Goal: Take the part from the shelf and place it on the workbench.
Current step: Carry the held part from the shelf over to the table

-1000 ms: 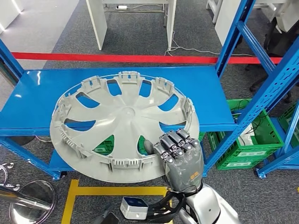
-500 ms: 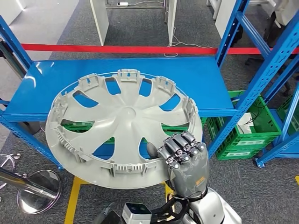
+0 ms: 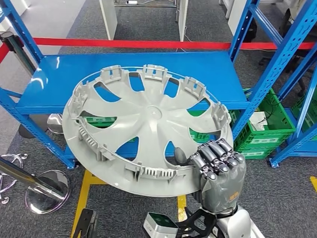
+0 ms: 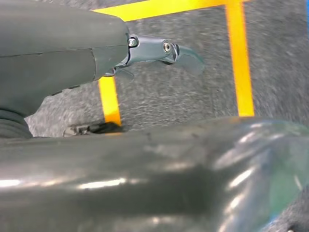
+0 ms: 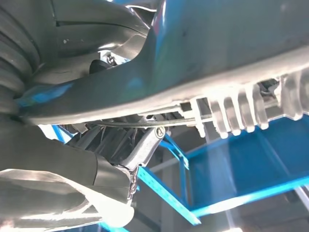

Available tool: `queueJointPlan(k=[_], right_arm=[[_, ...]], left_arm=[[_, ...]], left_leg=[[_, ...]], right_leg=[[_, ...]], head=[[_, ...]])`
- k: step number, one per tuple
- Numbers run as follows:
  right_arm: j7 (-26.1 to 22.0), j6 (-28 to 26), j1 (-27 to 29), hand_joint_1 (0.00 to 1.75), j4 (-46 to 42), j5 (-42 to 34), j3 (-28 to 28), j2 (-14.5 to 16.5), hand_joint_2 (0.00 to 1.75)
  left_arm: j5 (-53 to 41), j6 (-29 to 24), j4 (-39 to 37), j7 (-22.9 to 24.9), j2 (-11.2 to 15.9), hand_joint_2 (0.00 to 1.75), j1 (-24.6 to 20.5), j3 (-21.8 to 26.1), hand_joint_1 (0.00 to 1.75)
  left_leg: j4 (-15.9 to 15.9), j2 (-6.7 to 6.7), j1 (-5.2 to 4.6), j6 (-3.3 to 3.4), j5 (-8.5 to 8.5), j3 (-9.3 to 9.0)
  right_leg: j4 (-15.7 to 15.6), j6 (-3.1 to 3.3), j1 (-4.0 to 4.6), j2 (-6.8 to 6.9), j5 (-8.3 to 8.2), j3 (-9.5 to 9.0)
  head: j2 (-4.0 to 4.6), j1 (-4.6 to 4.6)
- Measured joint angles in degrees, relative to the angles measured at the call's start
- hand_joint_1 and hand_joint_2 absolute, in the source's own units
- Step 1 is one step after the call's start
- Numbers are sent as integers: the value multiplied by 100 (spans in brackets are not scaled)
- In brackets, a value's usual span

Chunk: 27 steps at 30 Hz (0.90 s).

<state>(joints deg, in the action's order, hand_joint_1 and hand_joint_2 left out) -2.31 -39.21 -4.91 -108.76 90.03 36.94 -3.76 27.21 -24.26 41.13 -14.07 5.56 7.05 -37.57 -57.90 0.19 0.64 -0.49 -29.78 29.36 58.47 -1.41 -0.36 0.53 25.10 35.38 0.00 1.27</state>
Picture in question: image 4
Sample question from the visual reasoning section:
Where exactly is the grey robot foot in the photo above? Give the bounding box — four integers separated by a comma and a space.
63, 122, 122, 136

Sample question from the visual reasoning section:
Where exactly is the yellow floor tape marking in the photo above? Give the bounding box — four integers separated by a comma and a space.
92, 0, 255, 127

